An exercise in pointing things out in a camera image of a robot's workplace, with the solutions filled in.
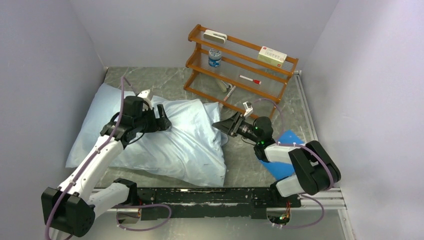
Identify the white red carton box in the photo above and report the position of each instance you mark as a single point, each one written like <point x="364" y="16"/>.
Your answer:
<point x="272" y="57"/>

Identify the orange wooden shelf rack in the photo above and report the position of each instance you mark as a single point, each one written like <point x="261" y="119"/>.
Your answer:
<point x="239" y="57"/>

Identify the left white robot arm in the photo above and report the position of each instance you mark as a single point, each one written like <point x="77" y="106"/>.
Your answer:
<point x="72" y="207"/>

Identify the white eraser box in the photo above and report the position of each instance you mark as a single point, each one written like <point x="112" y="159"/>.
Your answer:
<point x="215" y="36"/>

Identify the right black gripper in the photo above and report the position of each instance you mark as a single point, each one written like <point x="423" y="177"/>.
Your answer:
<point x="230" y="124"/>

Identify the blue white round jar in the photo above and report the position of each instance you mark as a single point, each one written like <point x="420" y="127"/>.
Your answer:
<point x="214" y="57"/>

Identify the light blue pillowcase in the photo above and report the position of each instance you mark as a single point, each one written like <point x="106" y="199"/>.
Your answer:
<point x="191" y="150"/>

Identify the pink white marker pen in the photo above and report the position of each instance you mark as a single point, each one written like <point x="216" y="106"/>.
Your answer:
<point x="231" y="90"/>

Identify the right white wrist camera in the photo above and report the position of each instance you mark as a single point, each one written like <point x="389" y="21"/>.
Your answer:
<point x="248" y="107"/>

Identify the red white marker pen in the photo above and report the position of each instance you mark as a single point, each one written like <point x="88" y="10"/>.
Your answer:
<point x="256" y="81"/>

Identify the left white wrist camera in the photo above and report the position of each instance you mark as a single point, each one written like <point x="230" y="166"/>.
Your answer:
<point x="146" y="95"/>

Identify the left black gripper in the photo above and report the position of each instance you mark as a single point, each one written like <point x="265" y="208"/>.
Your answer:
<point x="157" y="124"/>

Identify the blue foam pad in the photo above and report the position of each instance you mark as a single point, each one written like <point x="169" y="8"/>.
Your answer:
<point x="280" y="170"/>

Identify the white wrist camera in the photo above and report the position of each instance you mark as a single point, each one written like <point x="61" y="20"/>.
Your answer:
<point x="146" y="95"/>
<point x="248" y="107"/>

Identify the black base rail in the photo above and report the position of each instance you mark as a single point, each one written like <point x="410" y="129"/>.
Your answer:
<point x="221" y="202"/>

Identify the beige stapler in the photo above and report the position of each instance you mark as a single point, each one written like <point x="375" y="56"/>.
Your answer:
<point x="224" y="86"/>

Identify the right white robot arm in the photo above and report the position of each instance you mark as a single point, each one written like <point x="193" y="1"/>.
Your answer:
<point x="314" y="169"/>

